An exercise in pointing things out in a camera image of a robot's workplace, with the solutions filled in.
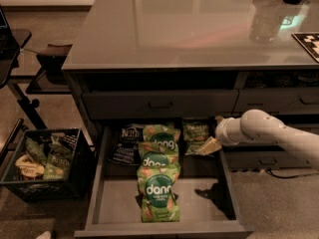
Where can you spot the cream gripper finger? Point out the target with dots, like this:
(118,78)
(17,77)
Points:
(210,146)

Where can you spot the green Kettle jalapeno chip bag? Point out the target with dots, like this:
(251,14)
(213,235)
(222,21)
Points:
(195,134)

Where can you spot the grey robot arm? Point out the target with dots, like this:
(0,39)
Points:
(308,152)

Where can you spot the back green Dang chip bag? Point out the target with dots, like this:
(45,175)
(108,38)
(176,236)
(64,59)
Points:
(162,135)

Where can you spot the green dang chip bag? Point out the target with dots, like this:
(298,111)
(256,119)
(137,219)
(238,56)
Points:
(155,185)
(153,154)
(162,135)

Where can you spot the open grey middle drawer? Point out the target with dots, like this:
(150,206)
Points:
(198,204)

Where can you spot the grey bottom right drawer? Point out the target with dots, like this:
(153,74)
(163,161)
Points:
(263,159)

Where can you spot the middle green Dang chip bag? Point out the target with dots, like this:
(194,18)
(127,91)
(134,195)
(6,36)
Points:
(153,154)

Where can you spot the front green Dang chip bag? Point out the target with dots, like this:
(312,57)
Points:
(155,185)

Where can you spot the grey top right drawer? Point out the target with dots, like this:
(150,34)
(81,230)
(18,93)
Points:
(282,101)

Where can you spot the dark blue Kettle chip bag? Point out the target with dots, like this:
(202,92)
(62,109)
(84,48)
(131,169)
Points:
(127,149)

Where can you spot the grey top left drawer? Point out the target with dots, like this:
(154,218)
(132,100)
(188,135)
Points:
(158,104)

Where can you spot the grey counter cabinet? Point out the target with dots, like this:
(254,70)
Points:
(173,45)

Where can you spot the dark green bag in crate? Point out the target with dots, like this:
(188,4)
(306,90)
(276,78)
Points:
(36,151)

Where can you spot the yellow chip bag in crate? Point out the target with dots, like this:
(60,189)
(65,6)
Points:
(29,168)

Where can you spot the black white fiducial marker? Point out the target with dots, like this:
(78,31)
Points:
(310,42)

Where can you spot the black plastic crate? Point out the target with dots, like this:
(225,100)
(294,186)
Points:
(67,142)

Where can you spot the white shoe tip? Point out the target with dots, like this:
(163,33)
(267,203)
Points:
(45,235)

